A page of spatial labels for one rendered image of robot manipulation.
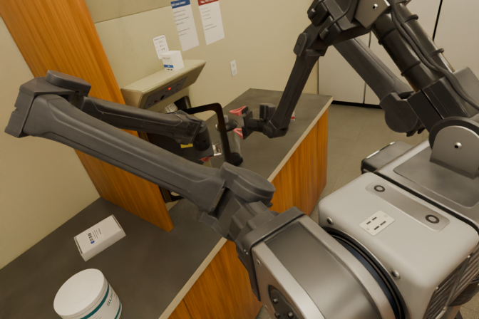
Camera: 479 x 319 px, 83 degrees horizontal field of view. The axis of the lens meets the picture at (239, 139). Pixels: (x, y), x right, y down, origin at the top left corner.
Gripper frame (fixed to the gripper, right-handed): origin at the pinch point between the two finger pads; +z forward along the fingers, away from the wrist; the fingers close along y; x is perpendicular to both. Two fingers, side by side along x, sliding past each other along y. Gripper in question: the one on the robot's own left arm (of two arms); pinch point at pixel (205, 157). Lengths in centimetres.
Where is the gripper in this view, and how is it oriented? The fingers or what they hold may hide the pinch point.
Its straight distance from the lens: 104.1
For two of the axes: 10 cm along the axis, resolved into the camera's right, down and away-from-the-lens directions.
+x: 9.7, -2.0, 1.2
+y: 2.4, 7.9, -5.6
